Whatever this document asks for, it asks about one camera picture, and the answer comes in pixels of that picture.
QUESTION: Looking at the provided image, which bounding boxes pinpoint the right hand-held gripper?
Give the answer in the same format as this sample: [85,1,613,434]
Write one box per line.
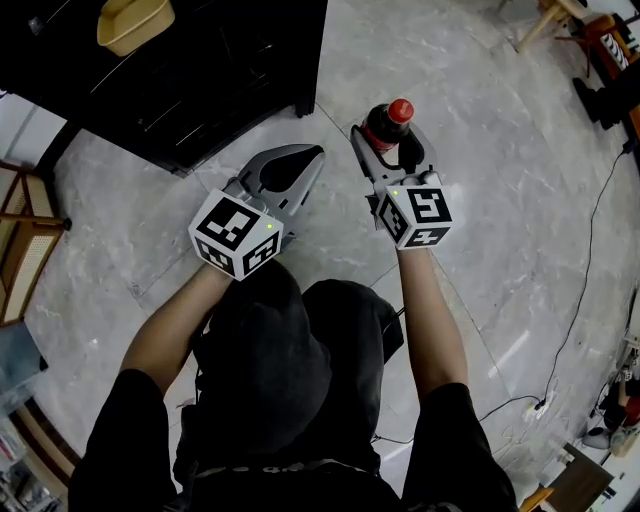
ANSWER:
[349,124,454,250]

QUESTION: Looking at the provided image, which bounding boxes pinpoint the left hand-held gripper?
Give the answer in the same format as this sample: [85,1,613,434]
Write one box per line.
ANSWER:
[188,144,325,282]

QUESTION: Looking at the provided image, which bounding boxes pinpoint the cola bottle with red cap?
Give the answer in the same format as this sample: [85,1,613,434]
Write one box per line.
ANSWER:
[362,98,416,154]

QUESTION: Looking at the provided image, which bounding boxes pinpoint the person's left forearm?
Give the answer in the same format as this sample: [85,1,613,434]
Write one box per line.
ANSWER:
[119,262,236,396]

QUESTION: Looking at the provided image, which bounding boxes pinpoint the person's right forearm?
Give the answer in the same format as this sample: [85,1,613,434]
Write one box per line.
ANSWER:
[397,247,470,401]

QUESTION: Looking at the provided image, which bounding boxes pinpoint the person's black trousers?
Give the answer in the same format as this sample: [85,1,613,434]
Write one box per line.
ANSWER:
[172,259,406,481]

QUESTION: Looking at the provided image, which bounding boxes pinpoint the round wooden side table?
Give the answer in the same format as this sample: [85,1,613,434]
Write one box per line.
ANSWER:
[514,0,591,54]

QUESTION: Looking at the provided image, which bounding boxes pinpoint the yellow plastic basket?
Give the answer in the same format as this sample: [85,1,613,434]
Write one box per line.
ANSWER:
[96,0,176,58]

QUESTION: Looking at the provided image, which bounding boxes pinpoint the orange sofa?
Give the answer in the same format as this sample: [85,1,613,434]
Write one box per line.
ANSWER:
[582,13,640,139]

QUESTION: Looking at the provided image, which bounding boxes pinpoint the wooden shelf unit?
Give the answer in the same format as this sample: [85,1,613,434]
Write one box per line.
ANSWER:
[0,159,71,326]

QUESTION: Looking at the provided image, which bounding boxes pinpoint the white power strip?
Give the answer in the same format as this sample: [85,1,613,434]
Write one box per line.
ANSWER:
[522,394,554,421]

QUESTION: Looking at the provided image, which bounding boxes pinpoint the person's black t-shirt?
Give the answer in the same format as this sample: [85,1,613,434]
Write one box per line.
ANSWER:
[67,369,521,512]

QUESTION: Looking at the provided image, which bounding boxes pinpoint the grey stone-pattern table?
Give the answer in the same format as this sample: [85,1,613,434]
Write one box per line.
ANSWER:
[0,319,50,416]

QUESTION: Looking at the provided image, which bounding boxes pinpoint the curved wooden panel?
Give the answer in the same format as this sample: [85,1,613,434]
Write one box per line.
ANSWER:
[9,399,84,486]

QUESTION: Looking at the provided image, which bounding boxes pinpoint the cardboard box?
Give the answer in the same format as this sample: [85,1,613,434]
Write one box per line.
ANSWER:
[609,424,640,459]

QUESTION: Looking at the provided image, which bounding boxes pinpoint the brown wooden board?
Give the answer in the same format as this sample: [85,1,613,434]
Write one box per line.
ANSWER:
[544,442,616,512]

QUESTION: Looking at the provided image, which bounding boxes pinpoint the metal rack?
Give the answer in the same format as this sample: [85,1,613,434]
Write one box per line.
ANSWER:
[0,414,69,512]

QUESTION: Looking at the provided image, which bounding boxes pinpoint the black power cable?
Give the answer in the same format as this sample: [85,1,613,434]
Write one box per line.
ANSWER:
[477,139,636,424]

